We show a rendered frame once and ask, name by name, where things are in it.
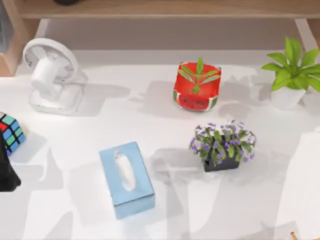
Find red watermelon plant pot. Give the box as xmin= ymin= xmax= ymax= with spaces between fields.
xmin=172 ymin=56 xmax=222 ymax=113

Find purple flowers in black pot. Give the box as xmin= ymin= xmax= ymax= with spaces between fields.
xmin=189 ymin=119 xmax=258 ymax=173

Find light blue tissue box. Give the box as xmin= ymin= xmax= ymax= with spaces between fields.
xmin=98 ymin=141 xmax=156 ymax=220

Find wooden shelf unit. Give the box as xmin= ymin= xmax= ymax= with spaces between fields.
xmin=0 ymin=0 xmax=320 ymax=77

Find white desk fan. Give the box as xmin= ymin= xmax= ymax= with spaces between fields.
xmin=22 ymin=37 xmax=89 ymax=116

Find green plant in white pot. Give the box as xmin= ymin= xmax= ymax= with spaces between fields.
xmin=260 ymin=36 xmax=320 ymax=111

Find colourful puzzle cube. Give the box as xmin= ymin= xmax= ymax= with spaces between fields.
xmin=0 ymin=111 xmax=27 ymax=157

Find dark round object on shelf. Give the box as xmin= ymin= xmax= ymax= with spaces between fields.
xmin=53 ymin=0 xmax=82 ymax=6

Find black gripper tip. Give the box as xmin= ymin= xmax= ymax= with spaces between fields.
xmin=0 ymin=131 xmax=22 ymax=193

